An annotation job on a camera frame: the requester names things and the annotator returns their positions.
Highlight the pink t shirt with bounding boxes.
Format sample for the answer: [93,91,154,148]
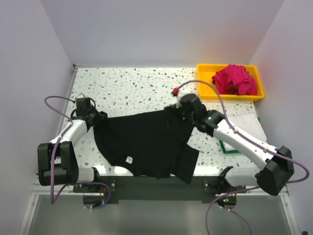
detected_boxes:
[212,65,257,95]

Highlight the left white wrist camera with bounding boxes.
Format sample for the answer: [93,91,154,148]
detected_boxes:
[75,93,86,99]

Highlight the yellow plastic bin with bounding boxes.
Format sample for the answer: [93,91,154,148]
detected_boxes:
[197,63,266,102]

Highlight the folded green t shirt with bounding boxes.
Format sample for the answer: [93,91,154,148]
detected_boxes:
[219,117,262,155]

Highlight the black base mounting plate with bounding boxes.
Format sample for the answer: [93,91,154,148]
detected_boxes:
[73,175,246,205]

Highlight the folded white t shirt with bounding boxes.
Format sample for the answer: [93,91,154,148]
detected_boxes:
[229,114,267,141]

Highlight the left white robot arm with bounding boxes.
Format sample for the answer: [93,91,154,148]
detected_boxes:
[37,97,104,192]

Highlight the black t shirt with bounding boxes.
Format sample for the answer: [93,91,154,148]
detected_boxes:
[93,109,199,184]

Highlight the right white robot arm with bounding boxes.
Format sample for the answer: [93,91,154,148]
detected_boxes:
[169,94,294,196]

